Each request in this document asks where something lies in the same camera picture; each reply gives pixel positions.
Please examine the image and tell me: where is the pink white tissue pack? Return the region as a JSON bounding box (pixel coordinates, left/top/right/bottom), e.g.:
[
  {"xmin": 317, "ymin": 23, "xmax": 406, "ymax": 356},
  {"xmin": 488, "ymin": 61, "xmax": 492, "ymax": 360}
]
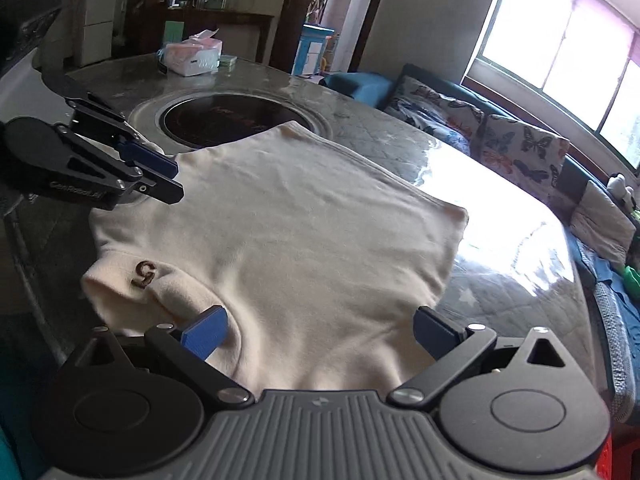
[{"xmin": 158, "ymin": 30, "xmax": 224, "ymax": 78}]

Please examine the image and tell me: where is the blue sofa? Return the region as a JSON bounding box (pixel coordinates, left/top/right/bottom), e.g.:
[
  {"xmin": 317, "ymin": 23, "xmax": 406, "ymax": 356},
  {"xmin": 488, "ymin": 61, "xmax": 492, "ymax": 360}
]
[{"xmin": 320, "ymin": 63, "xmax": 640, "ymax": 428}]

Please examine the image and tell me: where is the butterfly print pillow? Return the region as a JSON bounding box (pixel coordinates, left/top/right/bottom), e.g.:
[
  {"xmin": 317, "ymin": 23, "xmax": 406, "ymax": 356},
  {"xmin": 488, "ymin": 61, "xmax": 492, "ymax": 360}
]
[
  {"xmin": 384, "ymin": 76, "xmax": 489, "ymax": 157},
  {"xmin": 469, "ymin": 114, "xmax": 571, "ymax": 202}
]

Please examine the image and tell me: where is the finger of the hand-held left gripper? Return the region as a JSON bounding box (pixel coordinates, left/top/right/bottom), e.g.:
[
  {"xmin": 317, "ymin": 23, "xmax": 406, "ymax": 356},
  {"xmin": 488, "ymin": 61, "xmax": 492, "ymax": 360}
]
[
  {"xmin": 56, "ymin": 124, "xmax": 186, "ymax": 206},
  {"xmin": 66, "ymin": 92, "xmax": 180, "ymax": 179}
]

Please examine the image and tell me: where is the grey quilted table cover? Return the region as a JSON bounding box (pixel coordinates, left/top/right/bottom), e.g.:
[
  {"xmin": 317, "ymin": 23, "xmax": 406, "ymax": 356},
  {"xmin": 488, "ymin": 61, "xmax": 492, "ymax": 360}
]
[{"xmin": 0, "ymin": 52, "xmax": 610, "ymax": 413}]

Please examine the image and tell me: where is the panda plush toy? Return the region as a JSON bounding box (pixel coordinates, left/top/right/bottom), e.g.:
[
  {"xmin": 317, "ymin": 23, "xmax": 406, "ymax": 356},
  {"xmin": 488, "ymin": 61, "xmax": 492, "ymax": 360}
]
[{"xmin": 607, "ymin": 173, "xmax": 637, "ymax": 207}]

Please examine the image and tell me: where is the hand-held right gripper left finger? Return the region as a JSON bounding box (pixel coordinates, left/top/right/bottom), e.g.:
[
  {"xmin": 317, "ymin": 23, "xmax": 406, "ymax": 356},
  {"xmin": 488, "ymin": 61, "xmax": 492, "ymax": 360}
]
[{"xmin": 64, "ymin": 305, "xmax": 256, "ymax": 409}]

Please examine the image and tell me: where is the green plastic bowl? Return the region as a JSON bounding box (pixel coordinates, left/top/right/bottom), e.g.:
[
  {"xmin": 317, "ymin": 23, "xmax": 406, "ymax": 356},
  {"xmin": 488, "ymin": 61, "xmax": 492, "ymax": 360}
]
[{"xmin": 617, "ymin": 265, "xmax": 640, "ymax": 292}]

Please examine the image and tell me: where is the cream sweater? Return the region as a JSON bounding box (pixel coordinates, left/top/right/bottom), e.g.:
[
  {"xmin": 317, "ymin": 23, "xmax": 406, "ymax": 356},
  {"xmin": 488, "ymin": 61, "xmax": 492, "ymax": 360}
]
[{"xmin": 80, "ymin": 120, "xmax": 471, "ymax": 397}]

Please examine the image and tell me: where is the blue patterned sofa cover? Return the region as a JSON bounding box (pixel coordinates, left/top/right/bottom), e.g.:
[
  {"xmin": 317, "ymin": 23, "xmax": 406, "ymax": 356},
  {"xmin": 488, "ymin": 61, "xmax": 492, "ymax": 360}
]
[{"xmin": 574, "ymin": 237, "xmax": 640, "ymax": 428}]

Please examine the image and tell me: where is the round black induction cooktop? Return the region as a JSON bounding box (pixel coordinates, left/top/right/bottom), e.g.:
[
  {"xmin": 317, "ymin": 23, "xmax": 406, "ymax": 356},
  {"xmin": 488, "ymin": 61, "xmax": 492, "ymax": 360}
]
[{"xmin": 127, "ymin": 87, "xmax": 333, "ymax": 157}]

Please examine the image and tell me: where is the dark wooden cabinet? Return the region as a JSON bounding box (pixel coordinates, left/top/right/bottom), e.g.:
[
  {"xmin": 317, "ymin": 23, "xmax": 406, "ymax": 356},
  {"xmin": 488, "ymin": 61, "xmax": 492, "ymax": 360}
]
[{"xmin": 124, "ymin": 0, "xmax": 277, "ymax": 64}]

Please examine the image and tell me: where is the white refrigerator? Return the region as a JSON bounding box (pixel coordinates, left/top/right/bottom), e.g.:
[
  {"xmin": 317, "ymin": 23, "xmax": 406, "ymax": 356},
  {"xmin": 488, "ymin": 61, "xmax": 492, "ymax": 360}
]
[{"xmin": 79, "ymin": 0, "xmax": 119, "ymax": 67}]

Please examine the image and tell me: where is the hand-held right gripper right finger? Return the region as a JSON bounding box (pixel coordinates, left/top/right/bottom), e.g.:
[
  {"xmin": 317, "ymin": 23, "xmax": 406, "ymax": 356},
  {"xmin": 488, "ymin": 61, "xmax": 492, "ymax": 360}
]
[{"xmin": 387, "ymin": 305, "xmax": 582, "ymax": 409}]

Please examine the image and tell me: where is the blue white small cabinet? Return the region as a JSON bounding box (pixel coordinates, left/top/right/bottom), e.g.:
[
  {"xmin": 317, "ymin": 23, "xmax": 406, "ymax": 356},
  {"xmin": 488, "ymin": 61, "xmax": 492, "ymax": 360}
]
[{"xmin": 291, "ymin": 24, "xmax": 335, "ymax": 77}]

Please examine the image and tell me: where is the dark wooden door frame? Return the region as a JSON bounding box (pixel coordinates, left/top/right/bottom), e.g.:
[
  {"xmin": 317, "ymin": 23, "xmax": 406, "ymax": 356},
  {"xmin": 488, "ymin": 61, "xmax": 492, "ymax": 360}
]
[{"xmin": 282, "ymin": 0, "xmax": 396, "ymax": 75}]

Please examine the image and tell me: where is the window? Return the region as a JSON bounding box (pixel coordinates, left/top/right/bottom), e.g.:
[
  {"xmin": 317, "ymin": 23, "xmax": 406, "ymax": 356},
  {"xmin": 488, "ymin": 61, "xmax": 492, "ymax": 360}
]
[{"xmin": 462, "ymin": 0, "xmax": 640, "ymax": 170}]

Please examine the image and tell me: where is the grey pillow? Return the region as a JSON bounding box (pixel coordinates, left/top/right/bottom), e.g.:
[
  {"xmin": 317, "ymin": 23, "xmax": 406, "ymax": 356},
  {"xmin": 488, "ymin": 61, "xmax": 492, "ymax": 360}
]
[{"xmin": 569, "ymin": 180, "xmax": 637, "ymax": 269}]

